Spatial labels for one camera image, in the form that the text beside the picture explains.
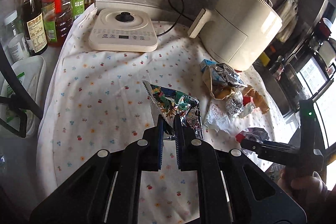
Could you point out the brown paper bag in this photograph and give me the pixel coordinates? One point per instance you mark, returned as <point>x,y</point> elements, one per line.
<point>222,81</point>

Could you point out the floral white tablecloth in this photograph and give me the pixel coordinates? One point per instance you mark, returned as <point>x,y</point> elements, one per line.
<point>96,100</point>

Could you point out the blue white milk carton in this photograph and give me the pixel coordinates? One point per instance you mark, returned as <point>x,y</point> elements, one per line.
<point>206,63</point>

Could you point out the red dark wrapper piece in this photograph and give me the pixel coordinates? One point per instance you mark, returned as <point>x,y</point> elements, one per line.
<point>254,134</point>

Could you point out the colourful foil snack wrapper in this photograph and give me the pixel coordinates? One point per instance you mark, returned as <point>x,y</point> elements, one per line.
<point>169,102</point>

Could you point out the cream air fryer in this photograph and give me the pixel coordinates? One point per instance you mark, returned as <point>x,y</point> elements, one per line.
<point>236,32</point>

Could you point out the crumpled brown paper piece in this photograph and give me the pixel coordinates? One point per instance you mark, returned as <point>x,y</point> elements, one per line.
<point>258,99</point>

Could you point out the crumpled aluminium foil ball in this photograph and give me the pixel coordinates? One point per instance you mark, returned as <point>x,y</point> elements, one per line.
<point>234,104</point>

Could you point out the white lidded jar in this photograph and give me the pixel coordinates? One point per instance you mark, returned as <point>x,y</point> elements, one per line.
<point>15,37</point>

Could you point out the person's right hand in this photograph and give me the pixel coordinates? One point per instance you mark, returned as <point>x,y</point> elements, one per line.
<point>306,191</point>

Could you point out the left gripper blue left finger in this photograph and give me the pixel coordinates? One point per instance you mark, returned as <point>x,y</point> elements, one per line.
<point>160,128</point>

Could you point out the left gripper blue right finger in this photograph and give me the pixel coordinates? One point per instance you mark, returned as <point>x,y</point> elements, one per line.
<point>179,141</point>

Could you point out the cream induction cooker base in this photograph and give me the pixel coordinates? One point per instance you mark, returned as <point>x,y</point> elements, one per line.
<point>127,31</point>

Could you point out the dark soy sauce bottle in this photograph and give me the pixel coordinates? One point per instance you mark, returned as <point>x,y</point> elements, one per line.
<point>35,35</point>

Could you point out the crumpled white paper wrapper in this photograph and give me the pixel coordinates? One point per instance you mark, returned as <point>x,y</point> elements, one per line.
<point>218,120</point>

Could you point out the white plastic container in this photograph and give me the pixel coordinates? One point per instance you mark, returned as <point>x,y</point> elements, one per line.
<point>21,94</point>

